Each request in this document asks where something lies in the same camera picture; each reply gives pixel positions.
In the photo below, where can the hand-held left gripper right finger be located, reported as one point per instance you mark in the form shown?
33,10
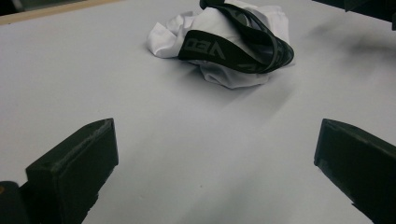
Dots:
364,168

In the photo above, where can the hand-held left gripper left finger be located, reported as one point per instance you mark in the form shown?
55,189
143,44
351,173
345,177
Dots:
74,168

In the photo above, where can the white boxer briefs black waistband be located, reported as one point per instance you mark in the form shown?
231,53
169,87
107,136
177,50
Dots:
214,23

